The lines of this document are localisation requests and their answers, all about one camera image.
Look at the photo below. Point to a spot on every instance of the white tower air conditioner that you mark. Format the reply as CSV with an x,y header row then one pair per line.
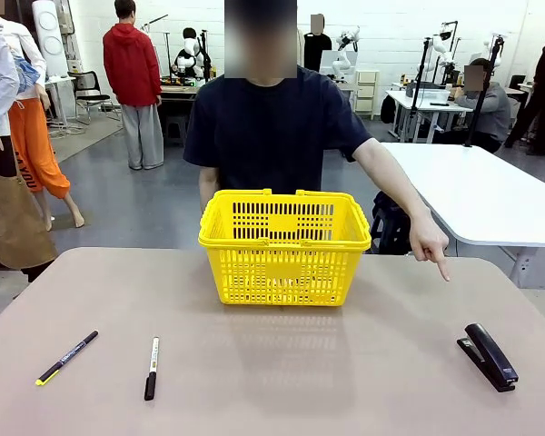
x,y
50,41

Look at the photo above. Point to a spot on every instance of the white background desk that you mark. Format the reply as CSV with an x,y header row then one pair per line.
x,y
418,102

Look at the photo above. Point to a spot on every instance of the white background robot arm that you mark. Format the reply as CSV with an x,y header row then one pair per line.
x,y
345,50
188,54
445,50

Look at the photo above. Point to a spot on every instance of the yellow plastic shopping basket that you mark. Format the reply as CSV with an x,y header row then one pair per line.
x,y
281,272

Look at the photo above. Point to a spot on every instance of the person in navy t-shirt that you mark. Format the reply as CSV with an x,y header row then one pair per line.
x,y
268,131

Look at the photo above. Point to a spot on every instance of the background person black shirt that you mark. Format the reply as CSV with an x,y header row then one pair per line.
x,y
317,45

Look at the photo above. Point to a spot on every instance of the white marker black cap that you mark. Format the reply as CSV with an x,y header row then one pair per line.
x,y
152,368

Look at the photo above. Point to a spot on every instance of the black stapler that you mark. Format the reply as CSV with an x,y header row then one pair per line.
x,y
490,359

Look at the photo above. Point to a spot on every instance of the seated person grey sweater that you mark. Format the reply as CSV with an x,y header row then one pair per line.
x,y
490,109

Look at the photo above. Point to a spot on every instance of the black backpack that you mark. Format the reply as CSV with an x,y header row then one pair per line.
x,y
390,222

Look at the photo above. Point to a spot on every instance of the white table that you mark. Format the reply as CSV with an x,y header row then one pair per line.
x,y
481,195

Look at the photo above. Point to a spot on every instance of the white drawer cabinet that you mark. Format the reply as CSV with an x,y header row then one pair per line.
x,y
367,91

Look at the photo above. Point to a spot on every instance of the black office chair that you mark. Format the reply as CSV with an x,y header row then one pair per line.
x,y
88,93

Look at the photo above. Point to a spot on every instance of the person's left forearm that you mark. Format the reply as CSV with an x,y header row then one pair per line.
x,y
390,181

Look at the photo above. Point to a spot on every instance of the standing person black clothes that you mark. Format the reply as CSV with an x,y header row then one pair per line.
x,y
542,91

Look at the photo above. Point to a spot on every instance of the black highlighter yellow tip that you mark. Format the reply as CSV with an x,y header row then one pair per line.
x,y
66,359

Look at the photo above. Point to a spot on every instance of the dark small stool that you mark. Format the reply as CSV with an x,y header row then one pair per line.
x,y
177,129

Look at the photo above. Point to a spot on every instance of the black tripod pole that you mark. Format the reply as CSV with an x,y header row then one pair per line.
x,y
483,91
420,86

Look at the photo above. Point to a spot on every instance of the background work table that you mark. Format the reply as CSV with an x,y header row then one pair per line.
x,y
181,88

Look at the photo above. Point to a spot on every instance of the person's right forearm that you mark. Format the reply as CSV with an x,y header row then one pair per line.
x,y
209,191

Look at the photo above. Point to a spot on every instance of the person's left hand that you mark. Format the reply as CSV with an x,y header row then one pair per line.
x,y
429,243

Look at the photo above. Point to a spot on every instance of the person in red hoodie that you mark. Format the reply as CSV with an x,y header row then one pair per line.
x,y
131,68

